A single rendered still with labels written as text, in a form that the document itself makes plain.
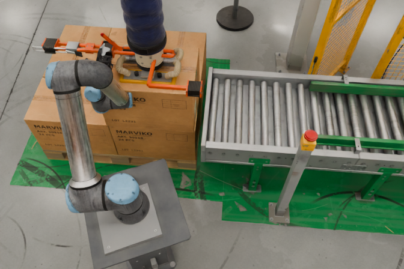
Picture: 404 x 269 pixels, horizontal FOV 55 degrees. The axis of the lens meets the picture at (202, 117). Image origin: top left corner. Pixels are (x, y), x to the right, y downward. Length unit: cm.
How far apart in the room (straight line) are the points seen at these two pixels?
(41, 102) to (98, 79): 131
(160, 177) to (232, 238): 88
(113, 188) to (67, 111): 42
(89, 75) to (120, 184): 54
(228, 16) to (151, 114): 204
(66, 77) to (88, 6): 293
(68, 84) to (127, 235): 82
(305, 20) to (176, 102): 150
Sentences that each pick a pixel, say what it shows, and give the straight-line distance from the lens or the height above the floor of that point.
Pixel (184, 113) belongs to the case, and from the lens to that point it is 242.
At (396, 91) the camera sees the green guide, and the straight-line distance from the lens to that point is 306.
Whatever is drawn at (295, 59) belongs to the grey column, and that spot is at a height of 16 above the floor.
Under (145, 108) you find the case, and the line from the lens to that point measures 244.
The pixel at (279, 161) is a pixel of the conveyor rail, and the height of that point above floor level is 47.
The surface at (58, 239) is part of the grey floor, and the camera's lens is 303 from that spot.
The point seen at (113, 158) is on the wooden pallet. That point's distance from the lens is 310.
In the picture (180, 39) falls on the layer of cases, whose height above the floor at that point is 54.
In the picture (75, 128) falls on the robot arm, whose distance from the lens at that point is 178.
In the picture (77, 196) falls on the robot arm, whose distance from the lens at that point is 192.
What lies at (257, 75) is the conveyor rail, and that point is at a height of 59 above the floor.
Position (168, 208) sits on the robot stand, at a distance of 213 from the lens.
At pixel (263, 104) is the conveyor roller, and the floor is 55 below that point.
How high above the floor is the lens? 270
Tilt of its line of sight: 54 degrees down
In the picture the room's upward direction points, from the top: straight up
